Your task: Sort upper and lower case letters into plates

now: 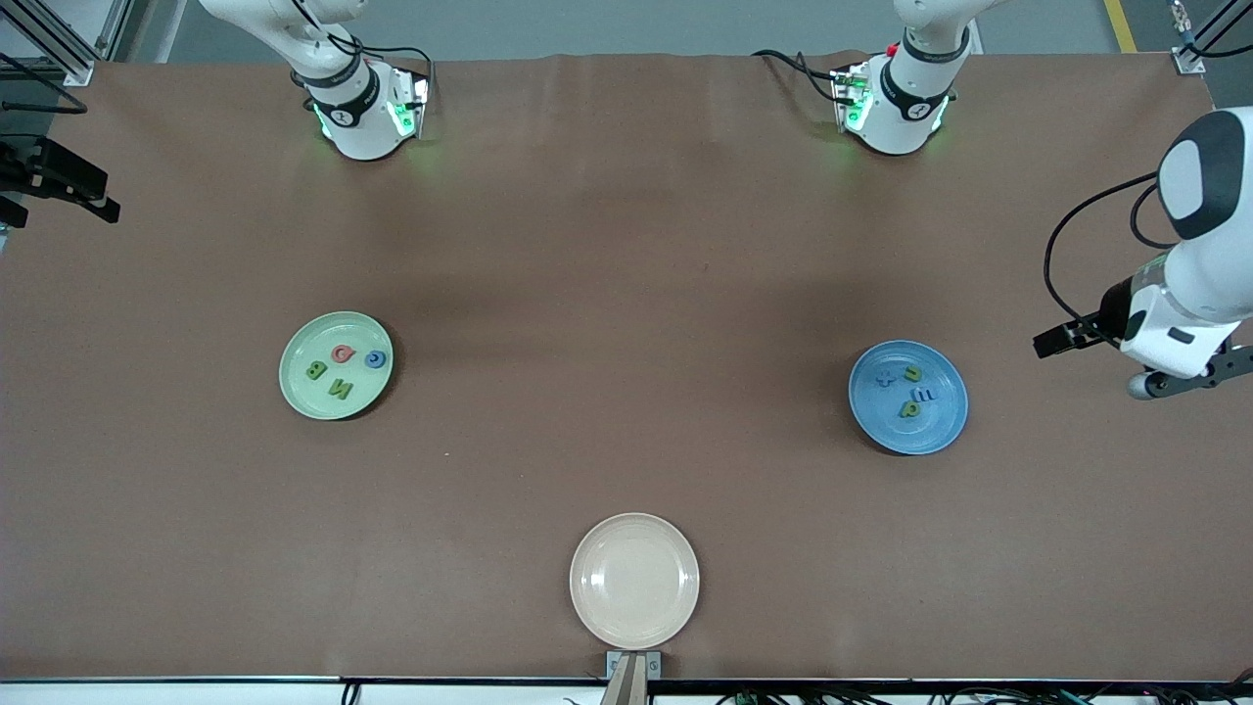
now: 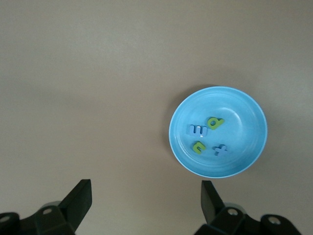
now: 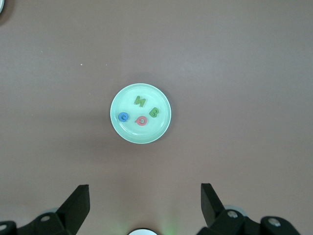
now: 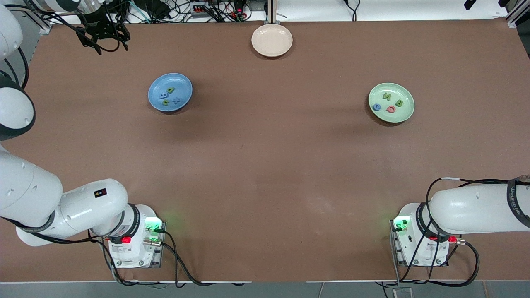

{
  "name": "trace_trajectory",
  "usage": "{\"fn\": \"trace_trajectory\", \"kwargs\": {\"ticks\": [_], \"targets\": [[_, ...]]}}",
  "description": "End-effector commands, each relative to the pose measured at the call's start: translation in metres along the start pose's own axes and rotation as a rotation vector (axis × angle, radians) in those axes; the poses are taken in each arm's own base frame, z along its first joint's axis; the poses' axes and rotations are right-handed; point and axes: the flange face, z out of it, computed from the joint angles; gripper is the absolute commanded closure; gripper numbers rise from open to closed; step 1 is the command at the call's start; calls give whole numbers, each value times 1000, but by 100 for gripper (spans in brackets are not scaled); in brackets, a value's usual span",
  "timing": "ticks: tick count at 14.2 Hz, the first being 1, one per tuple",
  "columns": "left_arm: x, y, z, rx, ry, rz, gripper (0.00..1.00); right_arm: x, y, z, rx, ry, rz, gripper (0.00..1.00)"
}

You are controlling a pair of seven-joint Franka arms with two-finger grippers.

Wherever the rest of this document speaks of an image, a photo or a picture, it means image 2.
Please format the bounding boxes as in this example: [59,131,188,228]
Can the green foam letter d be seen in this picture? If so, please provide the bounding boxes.
[206,117,225,130]

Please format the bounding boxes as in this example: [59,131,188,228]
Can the blue plate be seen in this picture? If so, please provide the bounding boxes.
[168,86,268,179]

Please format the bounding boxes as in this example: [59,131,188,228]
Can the blue foam letter m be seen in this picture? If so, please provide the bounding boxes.
[187,124,209,137]

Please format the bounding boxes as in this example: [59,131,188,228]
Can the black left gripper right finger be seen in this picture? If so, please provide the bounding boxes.
[194,180,299,235]

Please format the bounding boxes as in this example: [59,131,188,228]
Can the blue foam letter t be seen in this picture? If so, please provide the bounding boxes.
[212,144,228,157]

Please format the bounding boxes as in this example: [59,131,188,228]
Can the brown table mat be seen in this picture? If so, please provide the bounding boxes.
[0,0,313,235]

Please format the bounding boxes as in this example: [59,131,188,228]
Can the green foam letter n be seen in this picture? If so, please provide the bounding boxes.
[191,141,206,155]

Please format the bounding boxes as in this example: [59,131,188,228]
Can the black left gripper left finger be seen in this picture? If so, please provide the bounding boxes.
[0,179,93,235]

